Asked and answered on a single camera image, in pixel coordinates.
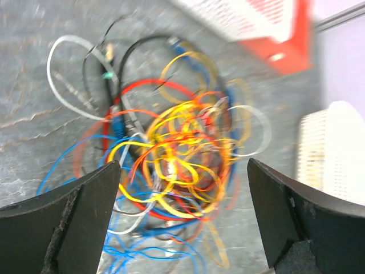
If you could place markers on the aluminium frame post right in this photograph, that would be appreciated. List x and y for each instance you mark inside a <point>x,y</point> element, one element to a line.
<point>340,18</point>

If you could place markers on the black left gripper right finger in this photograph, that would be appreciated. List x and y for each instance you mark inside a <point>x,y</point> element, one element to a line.
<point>304,230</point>

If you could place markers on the white perforated basket right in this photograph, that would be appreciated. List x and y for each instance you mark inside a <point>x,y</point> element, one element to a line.
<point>330,154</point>

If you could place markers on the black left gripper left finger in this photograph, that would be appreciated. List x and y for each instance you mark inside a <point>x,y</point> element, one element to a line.
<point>62,230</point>

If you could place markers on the white perforated basket middle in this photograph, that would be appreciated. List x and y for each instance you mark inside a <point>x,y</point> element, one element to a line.
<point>238,20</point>

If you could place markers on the orange plastic tray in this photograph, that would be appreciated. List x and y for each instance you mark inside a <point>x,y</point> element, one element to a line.
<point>291,56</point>

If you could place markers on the white perforated basket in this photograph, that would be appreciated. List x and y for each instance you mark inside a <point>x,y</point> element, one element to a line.
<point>238,20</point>
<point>330,154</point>

